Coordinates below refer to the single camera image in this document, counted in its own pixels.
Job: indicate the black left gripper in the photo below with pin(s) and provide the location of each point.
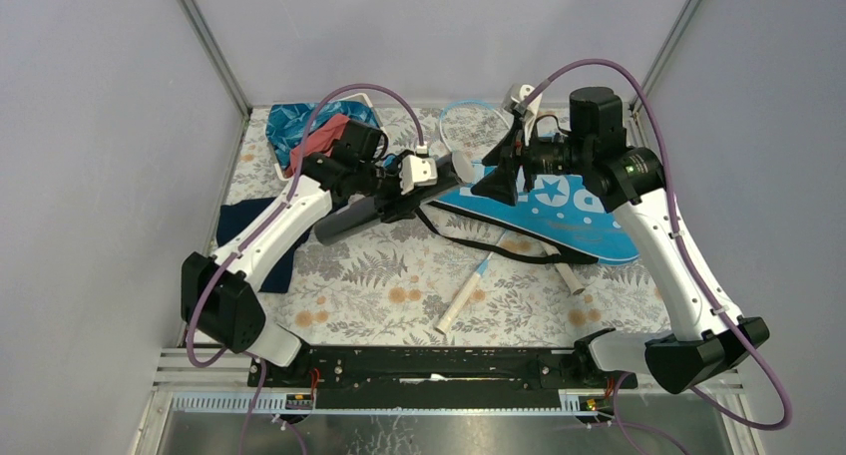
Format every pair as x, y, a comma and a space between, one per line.
404, 213

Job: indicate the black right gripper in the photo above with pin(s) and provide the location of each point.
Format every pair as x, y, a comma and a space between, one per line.
500, 184

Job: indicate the white plastic tube cap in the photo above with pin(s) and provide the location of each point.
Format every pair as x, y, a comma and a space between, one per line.
463, 167

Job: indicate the black shuttlecock tube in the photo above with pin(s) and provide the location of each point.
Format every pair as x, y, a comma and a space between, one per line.
384, 202

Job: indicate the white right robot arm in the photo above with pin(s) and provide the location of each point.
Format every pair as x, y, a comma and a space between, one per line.
708, 332

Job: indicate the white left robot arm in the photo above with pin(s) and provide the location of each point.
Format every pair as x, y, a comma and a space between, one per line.
219, 291

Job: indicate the blue racket cover bag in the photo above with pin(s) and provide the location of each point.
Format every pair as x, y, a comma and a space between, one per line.
558, 211

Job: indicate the floral patterned table mat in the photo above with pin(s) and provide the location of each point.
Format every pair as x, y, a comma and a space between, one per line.
404, 284

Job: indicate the salmon pink towel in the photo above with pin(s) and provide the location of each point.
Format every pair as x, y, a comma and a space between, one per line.
320, 141

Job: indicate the white perforated plastic basket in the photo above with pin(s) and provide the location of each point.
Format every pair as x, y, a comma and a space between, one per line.
360, 101

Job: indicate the teal leaf-patterned cloth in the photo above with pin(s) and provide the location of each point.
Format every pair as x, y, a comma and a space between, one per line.
286, 123

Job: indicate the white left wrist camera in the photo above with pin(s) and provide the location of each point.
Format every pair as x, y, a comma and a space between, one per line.
415, 172

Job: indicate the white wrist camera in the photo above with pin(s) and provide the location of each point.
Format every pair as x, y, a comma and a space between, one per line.
415, 172
524, 112

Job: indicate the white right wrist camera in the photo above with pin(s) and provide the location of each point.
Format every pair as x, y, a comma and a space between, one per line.
524, 112

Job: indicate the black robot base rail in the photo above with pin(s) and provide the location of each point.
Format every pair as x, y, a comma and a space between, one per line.
438, 377

